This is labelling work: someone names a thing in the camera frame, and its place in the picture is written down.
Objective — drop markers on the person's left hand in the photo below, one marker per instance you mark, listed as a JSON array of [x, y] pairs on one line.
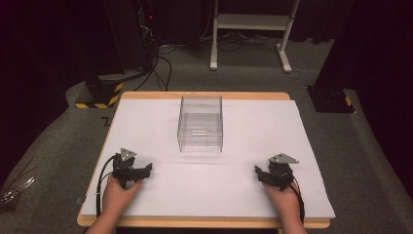
[[118, 195]]

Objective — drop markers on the clear plastic box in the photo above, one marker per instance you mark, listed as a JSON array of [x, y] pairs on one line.
[[200, 125]]

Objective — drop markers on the black yellow striped stand base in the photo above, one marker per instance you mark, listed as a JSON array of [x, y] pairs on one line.
[[104, 94]]

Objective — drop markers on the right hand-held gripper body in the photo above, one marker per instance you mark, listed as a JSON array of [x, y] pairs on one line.
[[280, 172]]

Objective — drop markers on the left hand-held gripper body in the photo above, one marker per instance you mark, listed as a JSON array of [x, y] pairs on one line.
[[123, 169]]

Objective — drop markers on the shiny metal stand legs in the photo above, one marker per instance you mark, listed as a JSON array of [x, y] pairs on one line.
[[14, 191]]

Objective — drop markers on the person's right hand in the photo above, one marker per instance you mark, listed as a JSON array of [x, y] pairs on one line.
[[282, 200]]

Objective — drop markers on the black equipment rack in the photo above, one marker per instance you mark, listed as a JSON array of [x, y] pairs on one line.
[[142, 32]]

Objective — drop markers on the white board sheet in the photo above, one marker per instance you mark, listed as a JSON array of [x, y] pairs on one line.
[[227, 182]]

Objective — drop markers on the white metal stand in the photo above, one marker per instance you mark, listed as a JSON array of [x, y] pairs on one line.
[[253, 22]]

